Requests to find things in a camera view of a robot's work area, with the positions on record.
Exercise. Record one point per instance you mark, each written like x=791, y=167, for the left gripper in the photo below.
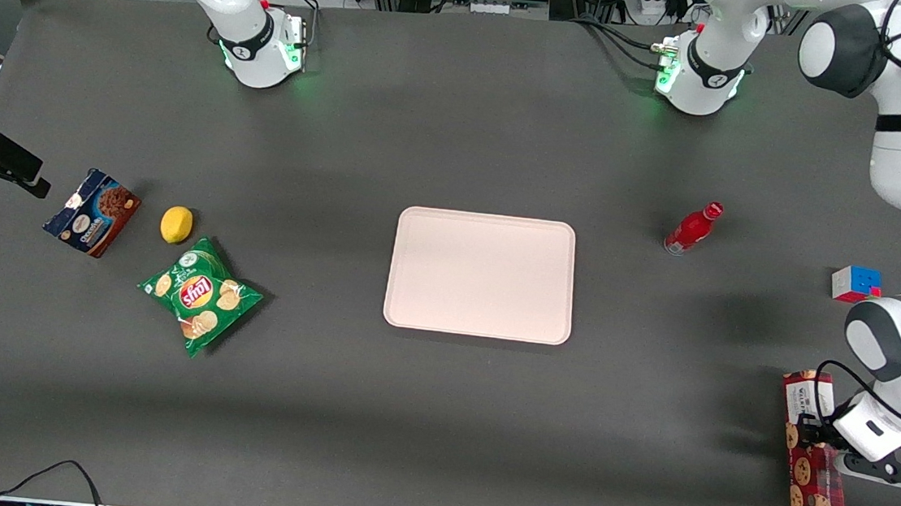
x=820, y=433

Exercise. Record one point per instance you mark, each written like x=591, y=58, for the red cookie box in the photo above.
x=814, y=480

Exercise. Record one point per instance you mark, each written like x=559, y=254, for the blue chocolate cookie box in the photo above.
x=93, y=214

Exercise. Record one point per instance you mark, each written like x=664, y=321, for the pale pink plastic tray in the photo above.
x=481, y=276

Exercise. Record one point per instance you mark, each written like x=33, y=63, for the colourful puzzle cube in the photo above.
x=855, y=284

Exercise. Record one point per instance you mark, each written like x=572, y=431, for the yellow lemon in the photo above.
x=176, y=225

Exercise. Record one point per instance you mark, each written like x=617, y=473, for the red drink bottle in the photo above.
x=691, y=229

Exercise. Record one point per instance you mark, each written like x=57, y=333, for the green chips bag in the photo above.
x=200, y=296

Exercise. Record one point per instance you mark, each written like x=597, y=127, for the white power strip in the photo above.
x=492, y=7

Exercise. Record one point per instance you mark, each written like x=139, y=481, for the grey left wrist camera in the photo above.
x=888, y=473

